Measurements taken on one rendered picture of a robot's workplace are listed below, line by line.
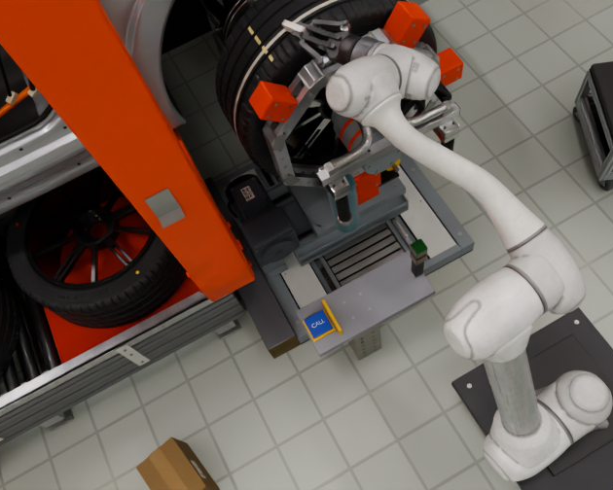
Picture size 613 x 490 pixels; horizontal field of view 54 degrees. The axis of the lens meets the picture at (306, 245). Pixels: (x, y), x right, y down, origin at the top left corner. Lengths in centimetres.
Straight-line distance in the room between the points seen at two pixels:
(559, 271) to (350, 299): 82
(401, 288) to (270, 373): 71
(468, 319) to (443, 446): 109
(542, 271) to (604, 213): 141
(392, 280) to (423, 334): 47
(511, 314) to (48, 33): 100
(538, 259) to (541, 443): 60
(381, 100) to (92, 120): 56
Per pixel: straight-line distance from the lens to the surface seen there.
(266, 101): 159
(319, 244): 243
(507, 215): 139
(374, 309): 199
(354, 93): 125
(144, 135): 129
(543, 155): 285
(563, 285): 140
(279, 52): 165
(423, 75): 139
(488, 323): 131
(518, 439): 178
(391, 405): 237
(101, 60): 113
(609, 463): 214
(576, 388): 185
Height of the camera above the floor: 233
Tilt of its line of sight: 64 degrees down
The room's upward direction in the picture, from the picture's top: 18 degrees counter-clockwise
